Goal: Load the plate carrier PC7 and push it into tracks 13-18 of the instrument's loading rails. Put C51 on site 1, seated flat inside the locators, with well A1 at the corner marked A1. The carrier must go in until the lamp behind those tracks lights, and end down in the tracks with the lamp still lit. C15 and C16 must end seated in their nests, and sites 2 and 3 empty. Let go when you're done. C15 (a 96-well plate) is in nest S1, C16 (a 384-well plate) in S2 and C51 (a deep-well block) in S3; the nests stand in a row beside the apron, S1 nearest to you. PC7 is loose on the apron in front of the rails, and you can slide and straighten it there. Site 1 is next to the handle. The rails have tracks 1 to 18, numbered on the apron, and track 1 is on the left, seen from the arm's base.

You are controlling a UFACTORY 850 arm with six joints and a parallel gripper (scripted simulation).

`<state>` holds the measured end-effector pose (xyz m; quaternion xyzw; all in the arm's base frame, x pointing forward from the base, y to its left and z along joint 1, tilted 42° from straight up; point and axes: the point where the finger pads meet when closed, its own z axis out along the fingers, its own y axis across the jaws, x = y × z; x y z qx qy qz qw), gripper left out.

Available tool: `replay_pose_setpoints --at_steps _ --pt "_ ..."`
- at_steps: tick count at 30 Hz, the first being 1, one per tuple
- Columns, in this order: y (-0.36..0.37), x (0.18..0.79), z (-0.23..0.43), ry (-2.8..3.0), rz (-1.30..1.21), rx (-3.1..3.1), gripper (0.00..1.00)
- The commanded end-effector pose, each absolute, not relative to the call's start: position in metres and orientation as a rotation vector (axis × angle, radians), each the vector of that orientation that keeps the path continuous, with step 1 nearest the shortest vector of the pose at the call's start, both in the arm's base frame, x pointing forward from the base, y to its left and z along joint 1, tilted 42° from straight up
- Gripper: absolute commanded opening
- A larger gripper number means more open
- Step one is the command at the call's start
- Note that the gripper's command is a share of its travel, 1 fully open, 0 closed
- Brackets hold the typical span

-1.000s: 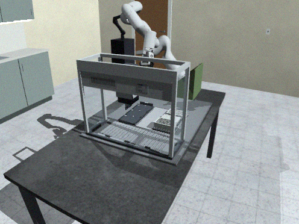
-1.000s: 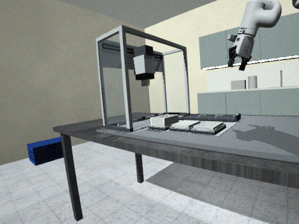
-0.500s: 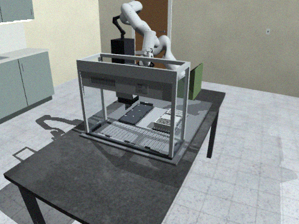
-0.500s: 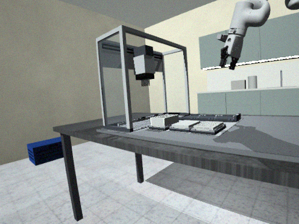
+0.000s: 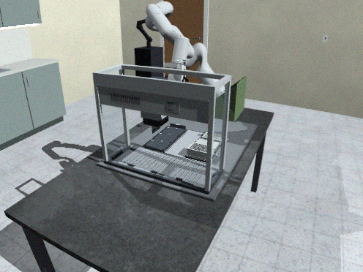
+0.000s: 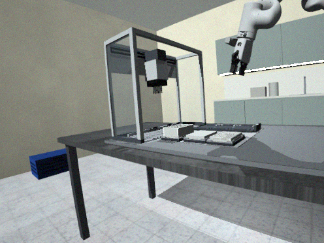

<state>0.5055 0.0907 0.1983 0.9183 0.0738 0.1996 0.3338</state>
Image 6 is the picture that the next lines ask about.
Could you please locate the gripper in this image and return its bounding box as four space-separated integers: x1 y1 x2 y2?
229 38 253 76

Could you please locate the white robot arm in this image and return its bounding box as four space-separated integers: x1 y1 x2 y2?
225 0 324 47

